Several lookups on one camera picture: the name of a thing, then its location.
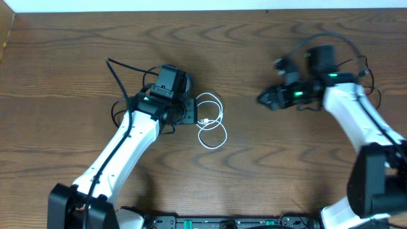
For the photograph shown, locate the white usb cable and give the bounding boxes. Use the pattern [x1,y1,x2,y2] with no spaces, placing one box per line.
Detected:
[195,92,228,150]

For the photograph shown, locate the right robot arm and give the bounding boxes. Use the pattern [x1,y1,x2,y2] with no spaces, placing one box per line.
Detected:
[257,46,406,228]

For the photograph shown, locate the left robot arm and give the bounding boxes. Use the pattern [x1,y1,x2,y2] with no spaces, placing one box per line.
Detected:
[47,65,197,228]

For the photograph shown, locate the brown cardboard panel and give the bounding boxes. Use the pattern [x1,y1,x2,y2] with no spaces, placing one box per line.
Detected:
[0,0,15,60]

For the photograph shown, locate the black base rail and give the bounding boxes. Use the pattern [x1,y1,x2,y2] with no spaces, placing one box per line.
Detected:
[120,208,392,229]

